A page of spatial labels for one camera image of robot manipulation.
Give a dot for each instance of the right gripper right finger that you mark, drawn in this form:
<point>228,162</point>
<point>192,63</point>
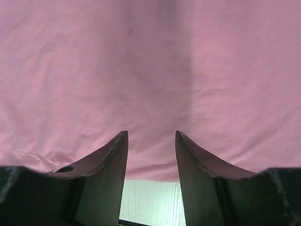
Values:
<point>216,193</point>

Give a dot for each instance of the pink t shirt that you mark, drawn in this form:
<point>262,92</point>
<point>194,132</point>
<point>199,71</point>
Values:
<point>74,73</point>

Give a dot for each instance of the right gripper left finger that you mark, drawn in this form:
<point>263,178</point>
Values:
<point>87,192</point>

